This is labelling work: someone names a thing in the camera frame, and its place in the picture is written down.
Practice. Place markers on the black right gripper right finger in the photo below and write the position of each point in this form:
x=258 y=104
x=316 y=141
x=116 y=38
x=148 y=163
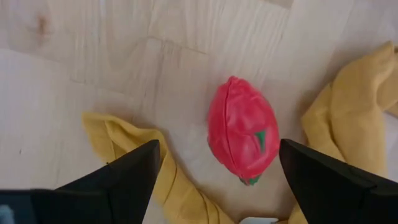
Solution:
x=326 y=193

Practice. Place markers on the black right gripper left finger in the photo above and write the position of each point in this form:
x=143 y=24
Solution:
x=133 y=180

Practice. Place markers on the red dragon fruit toy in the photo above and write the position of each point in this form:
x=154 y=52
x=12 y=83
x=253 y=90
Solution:
x=242 y=124

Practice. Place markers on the yellow cloth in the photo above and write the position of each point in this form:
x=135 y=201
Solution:
x=357 y=109

